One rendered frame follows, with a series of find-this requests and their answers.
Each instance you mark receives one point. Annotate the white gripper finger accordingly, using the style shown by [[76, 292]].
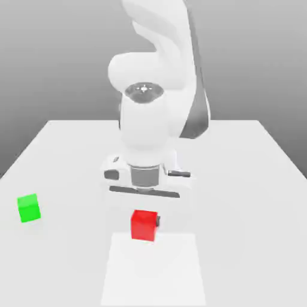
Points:
[[158, 221]]

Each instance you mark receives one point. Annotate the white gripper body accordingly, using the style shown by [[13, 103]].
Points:
[[144, 191]]

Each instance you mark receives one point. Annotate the small red cube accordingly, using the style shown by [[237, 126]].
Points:
[[143, 225]]

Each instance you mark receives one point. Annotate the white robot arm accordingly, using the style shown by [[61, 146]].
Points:
[[144, 134]]

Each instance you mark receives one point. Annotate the small green cube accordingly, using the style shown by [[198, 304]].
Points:
[[28, 208]]

